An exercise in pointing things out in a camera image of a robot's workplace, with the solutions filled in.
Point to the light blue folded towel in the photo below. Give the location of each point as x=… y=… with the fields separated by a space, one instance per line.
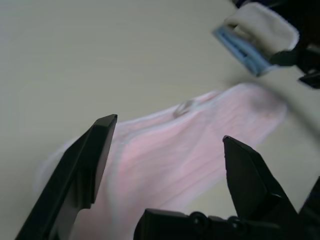
x=245 y=52

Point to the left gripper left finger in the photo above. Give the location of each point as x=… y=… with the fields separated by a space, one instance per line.
x=82 y=165

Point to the beige folded towel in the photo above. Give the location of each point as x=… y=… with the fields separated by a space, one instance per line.
x=265 y=27

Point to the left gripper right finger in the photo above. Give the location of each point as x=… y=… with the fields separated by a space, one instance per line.
x=250 y=180

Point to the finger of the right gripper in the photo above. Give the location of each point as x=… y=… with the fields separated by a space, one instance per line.
x=285 y=58
x=311 y=80

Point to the pink terry towel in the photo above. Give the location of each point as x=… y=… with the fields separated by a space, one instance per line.
x=175 y=155

